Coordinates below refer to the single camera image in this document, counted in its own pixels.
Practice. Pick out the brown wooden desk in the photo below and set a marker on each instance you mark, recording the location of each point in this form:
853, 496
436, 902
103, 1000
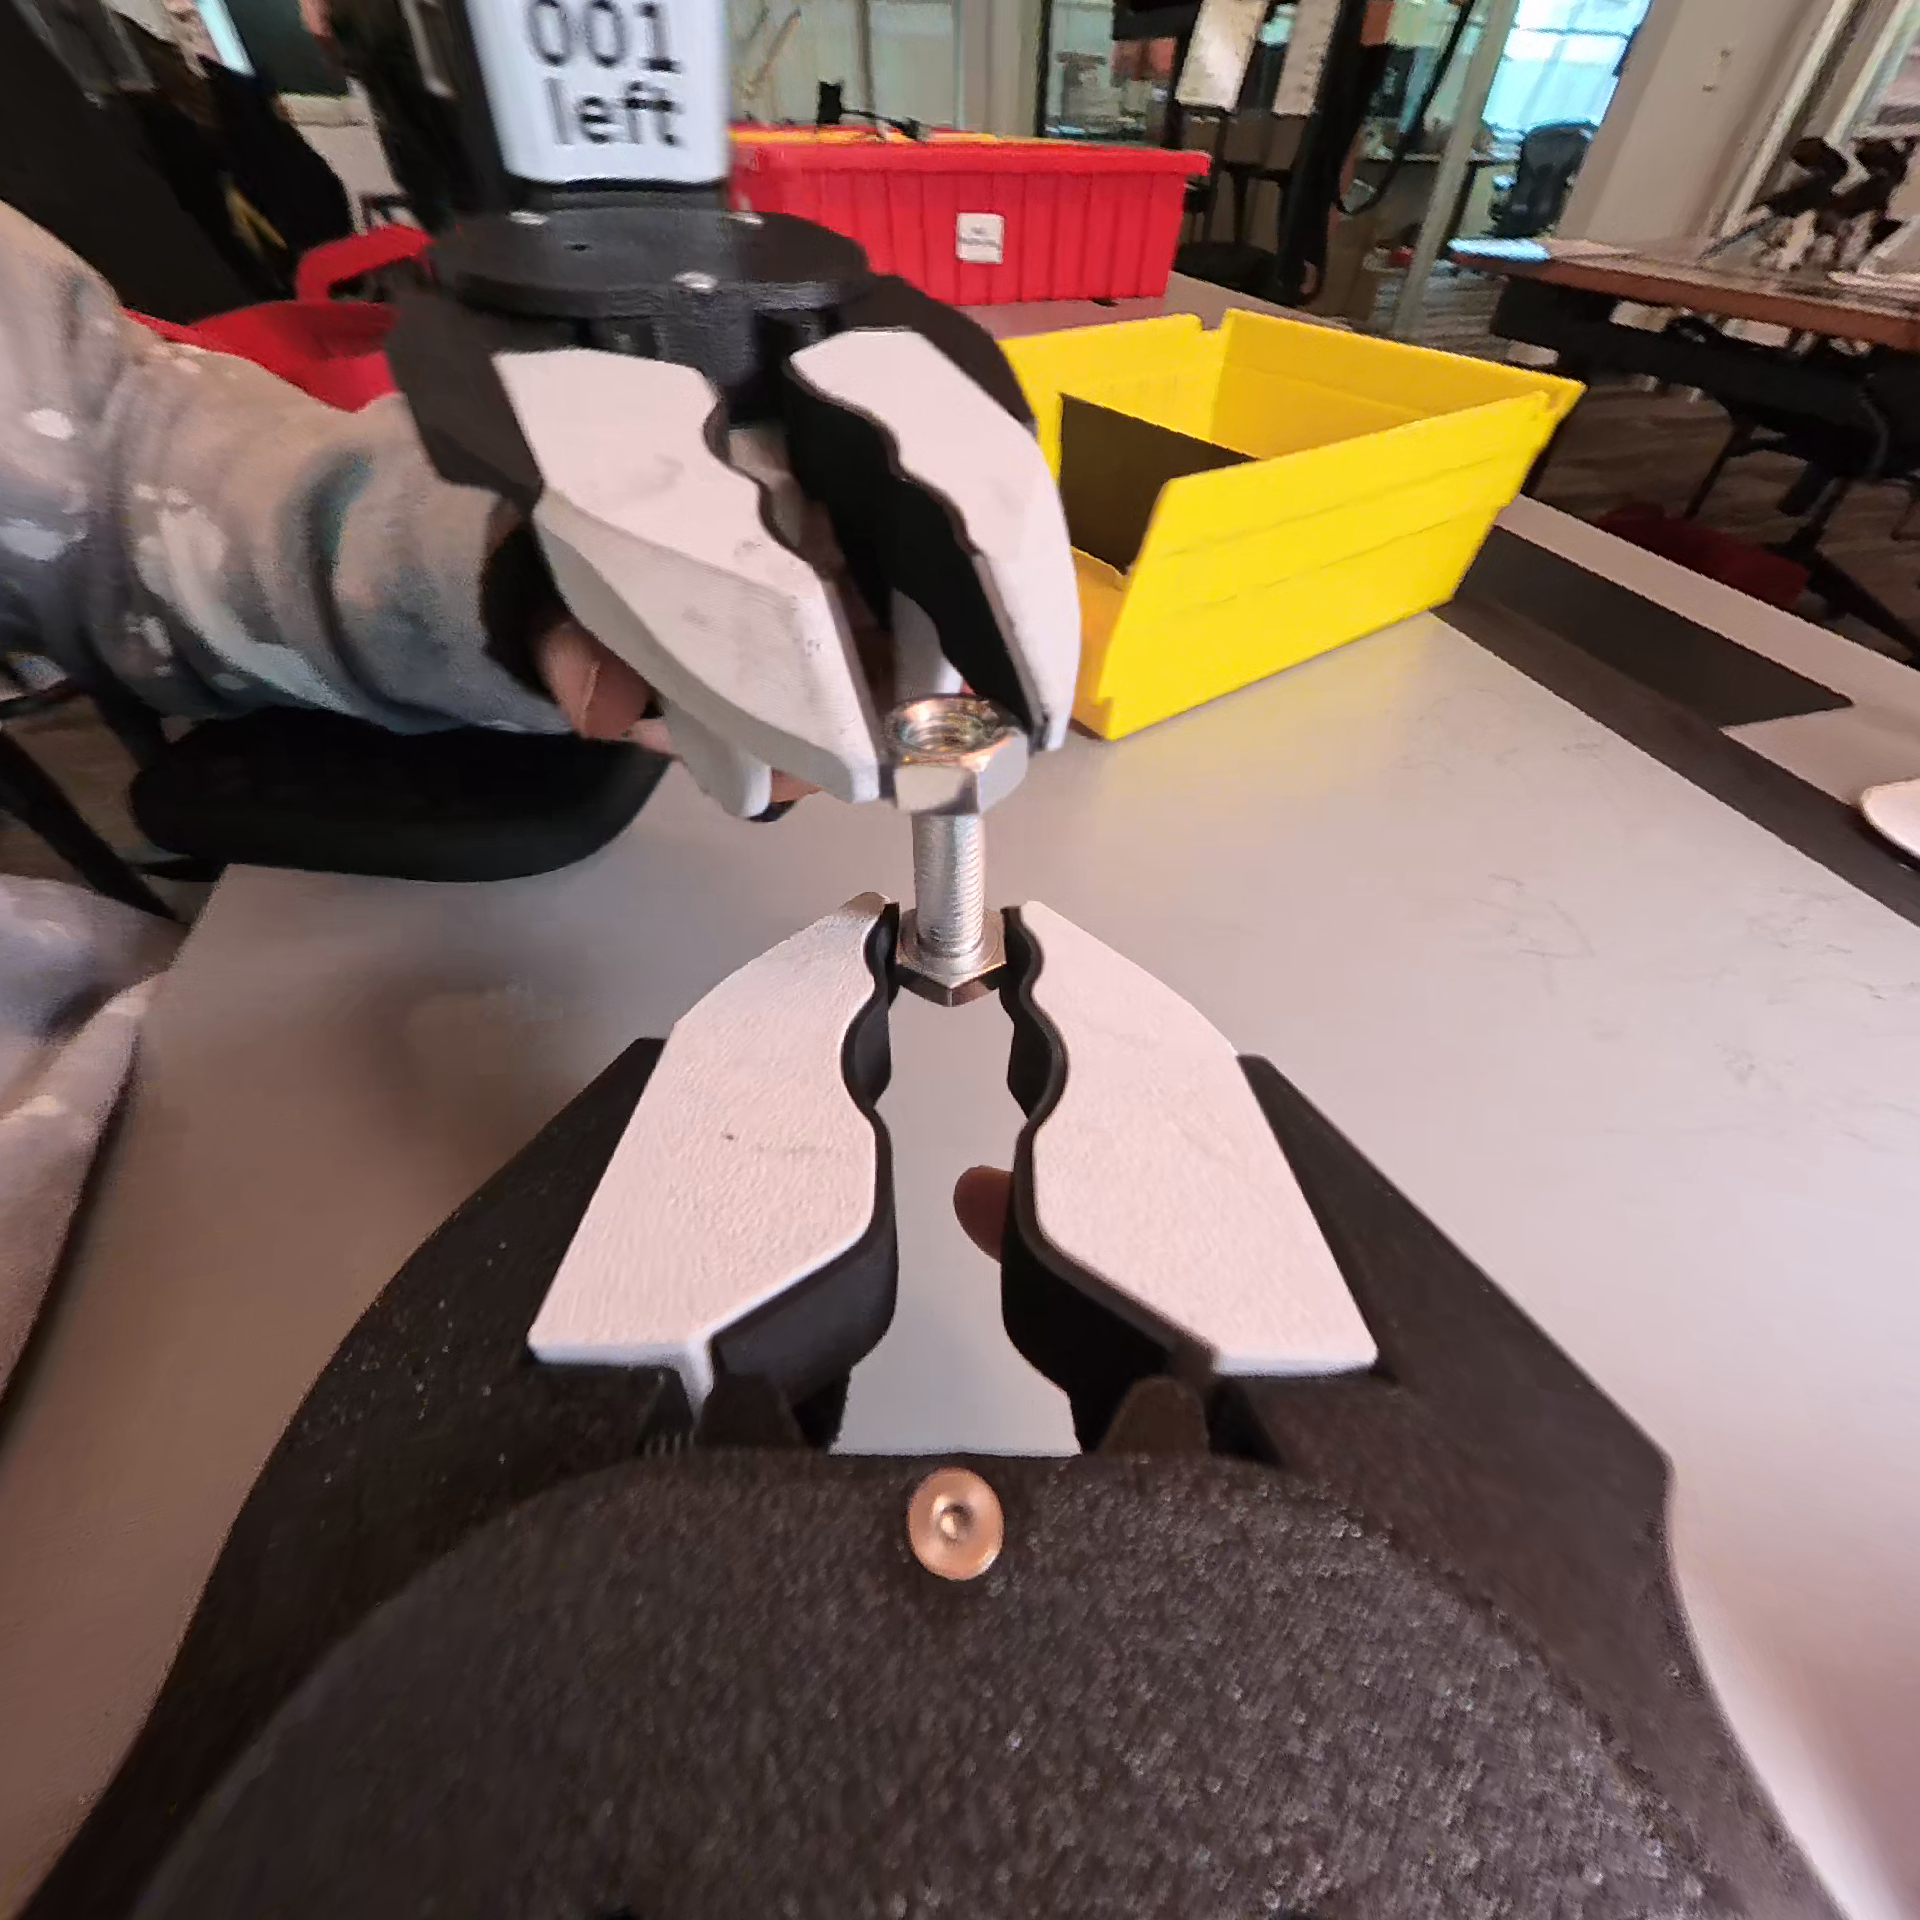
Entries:
1651, 278

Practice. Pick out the person's left hand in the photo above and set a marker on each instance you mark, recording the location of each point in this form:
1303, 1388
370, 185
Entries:
599, 692

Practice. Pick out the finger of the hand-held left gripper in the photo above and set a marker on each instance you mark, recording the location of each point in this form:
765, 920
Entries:
975, 480
662, 510

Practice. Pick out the silver hex nut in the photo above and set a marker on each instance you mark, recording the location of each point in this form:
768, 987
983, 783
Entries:
962, 783

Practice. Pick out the person's left forearm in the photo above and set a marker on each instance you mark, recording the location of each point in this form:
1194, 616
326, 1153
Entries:
224, 525

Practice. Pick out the black plastic bin divider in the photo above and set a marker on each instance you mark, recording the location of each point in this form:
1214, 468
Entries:
1125, 480

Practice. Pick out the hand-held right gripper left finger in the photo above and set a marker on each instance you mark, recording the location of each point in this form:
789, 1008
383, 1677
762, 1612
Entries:
720, 1184

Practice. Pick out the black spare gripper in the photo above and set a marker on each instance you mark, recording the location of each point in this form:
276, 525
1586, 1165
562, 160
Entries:
1829, 189

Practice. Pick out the white document stand base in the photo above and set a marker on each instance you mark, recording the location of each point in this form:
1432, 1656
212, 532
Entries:
1898, 820

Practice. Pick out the silver hex bolt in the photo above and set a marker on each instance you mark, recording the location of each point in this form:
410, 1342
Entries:
950, 886

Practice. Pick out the red plastic basket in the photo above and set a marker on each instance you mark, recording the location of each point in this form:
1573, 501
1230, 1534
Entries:
300, 347

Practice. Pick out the person's right hand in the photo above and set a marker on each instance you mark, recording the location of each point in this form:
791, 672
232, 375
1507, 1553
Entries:
988, 1212

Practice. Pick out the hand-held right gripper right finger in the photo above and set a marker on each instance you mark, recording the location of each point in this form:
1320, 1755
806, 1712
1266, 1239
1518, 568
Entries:
1172, 1184

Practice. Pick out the red ribbed storage bin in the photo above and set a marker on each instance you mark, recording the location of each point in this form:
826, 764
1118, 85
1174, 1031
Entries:
1051, 225

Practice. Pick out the person's patterned sweatshirt torso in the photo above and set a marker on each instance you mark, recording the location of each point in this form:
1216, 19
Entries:
61, 1079

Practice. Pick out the yellow plastic bin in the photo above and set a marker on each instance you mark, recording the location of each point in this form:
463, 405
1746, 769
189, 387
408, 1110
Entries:
1320, 525

